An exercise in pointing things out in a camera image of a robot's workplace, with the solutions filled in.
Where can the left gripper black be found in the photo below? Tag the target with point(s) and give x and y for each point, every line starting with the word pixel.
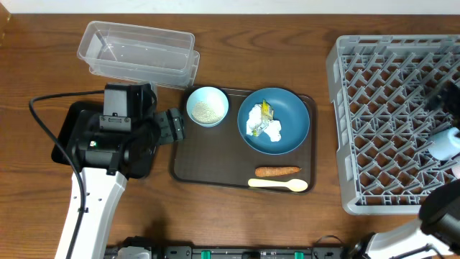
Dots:
pixel 170 131

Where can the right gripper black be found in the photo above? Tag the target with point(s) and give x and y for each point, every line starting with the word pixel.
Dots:
pixel 451 105

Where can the light blue cup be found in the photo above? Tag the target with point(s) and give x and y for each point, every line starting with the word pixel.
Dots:
pixel 445 144

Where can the clear plastic bin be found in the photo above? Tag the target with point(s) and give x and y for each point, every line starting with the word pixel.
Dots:
pixel 136 53

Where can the pink cup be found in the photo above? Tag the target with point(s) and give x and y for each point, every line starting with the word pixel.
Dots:
pixel 456 170

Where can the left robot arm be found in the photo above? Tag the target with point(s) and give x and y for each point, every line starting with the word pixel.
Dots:
pixel 94 199

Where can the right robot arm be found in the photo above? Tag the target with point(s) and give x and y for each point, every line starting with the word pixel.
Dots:
pixel 436 230

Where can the grey dishwasher rack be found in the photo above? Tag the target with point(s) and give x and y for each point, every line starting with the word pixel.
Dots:
pixel 378 85

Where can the light blue rice bowl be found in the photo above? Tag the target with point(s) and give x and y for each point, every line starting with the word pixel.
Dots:
pixel 207 106

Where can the dark brown serving tray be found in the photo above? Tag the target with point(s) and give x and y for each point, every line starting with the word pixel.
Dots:
pixel 219 156

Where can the yellow snack wrapper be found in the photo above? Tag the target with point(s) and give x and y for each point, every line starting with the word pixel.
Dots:
pixel 267 113

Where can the orange carrot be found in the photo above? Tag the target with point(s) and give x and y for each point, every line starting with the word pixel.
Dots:
pixel 276 171

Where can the crumpled white tissue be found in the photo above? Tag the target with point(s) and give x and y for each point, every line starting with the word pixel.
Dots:
pixel 273 130

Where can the black plastic tray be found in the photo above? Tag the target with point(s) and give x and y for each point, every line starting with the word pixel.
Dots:
pixel 130 153

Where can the dark blue plate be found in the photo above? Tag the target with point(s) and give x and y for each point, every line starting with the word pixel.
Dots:
pixel 289 110

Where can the cream plastic spoon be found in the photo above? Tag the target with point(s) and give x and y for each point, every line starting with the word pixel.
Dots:
pixel 295 185

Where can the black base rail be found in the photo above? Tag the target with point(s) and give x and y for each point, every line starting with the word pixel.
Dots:
pixel 142 247

